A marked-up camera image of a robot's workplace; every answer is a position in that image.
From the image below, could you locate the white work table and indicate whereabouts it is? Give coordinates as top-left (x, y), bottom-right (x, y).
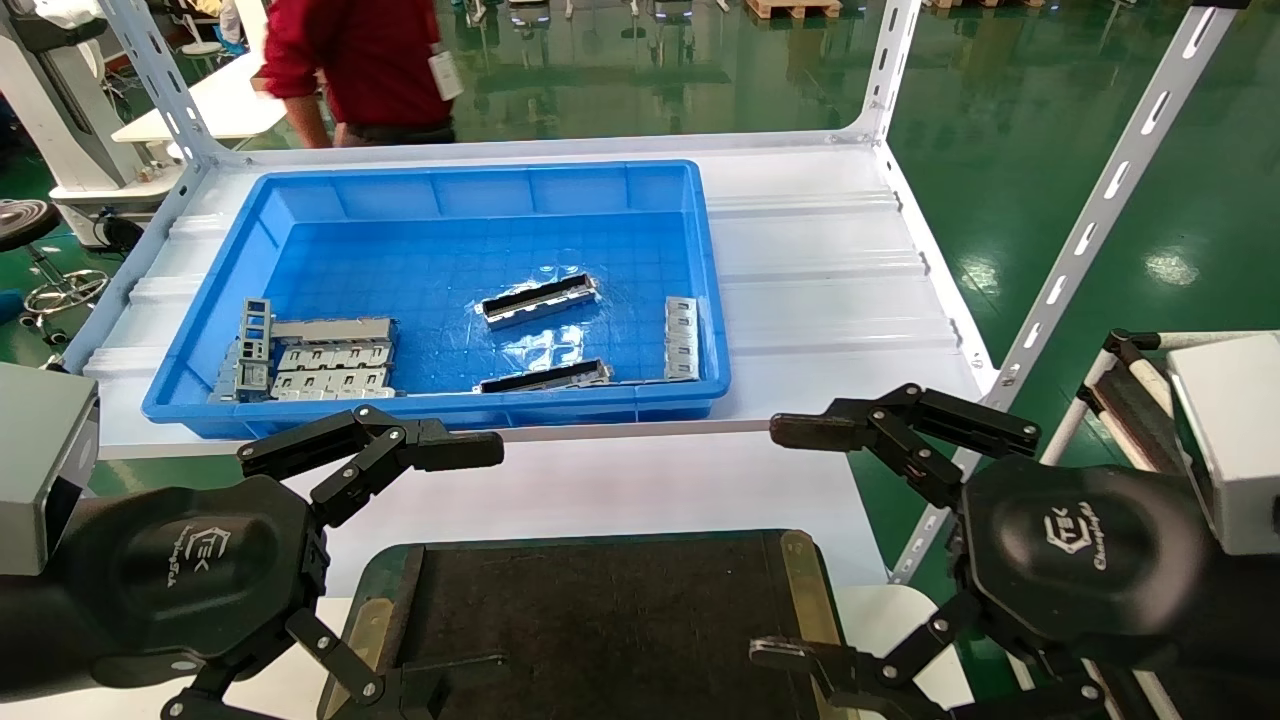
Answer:
top-left (112, 50), bottom-right (291, 144)

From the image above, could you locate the person in red shirt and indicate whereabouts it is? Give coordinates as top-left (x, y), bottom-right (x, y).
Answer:
top-left (252, 0), bottom-right (467, 150)

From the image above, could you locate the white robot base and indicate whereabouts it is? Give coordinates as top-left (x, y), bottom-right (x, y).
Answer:
top-left (0, 0), bottom-right (187, 247)

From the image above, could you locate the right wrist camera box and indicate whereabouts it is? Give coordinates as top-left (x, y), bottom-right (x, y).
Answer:
top-left (1167, 333), bottom-right (1280, 557)

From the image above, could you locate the blue plastic bin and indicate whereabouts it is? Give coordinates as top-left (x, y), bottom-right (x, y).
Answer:
top-left (142, 160), bottom-right (731, 439)

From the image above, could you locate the black round stool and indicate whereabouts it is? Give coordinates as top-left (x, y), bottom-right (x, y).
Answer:
top-left (0, 198), bottom-right (111, 346)

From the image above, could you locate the white metal shelf rack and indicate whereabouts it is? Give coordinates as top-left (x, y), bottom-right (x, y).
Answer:
top-left (62, 0), bottom-right (1251, 586)

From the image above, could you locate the long black silver part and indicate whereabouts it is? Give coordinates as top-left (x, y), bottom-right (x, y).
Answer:
top-left (475, 272), bottom-right (601, 330)
top-left (475, 358), bottom-right (613, 395)

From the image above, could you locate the grey long housing part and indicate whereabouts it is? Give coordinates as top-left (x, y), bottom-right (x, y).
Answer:
top-left (270, 317), bottom-right (397, 347)
top-left (268, 368), bottom-right (398, 401)
top-left (274, 343), bottom-right (394, 372)

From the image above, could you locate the white black cart frame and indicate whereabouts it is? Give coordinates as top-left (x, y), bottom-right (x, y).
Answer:
top-left (1040, 328), bottom-right (1280, 720)

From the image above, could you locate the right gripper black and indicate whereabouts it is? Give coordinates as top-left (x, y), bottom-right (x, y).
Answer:
top-left (750, 383), bottom-right (1217, 720)

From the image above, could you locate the wooden pallet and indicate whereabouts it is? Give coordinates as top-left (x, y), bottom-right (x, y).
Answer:
top-left (745, 0), bottom-right (843, 21)

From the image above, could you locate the black container tray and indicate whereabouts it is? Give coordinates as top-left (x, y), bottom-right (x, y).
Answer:
top-left (318, 530), bottom-right (861, 720)

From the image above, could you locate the silver connector strip part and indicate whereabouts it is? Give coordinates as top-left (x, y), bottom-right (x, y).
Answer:
top-left (664, 296), bottom-right (700, 383)

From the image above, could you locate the grey upright frame part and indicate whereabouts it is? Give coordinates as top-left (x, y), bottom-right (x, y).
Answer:
top-left (238, 298), bottom-right (274, 363)

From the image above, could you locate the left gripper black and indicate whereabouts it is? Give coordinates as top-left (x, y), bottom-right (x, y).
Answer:
top-left (60, 404), bottom-right (511, 720)

